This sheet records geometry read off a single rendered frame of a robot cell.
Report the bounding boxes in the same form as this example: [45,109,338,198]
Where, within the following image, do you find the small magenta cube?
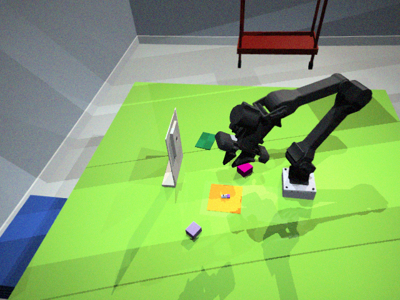
[237,163,253,177]

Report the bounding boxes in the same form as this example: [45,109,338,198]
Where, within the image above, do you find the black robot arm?
[229,73,373,185]

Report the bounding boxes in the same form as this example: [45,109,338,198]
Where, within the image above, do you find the orange flat square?
[207,184,243,214]

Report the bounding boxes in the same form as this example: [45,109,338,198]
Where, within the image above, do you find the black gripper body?
[215,128,269,164]

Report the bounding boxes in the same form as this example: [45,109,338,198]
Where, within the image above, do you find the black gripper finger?
[231,151,255,168]
[222,151,237,165]

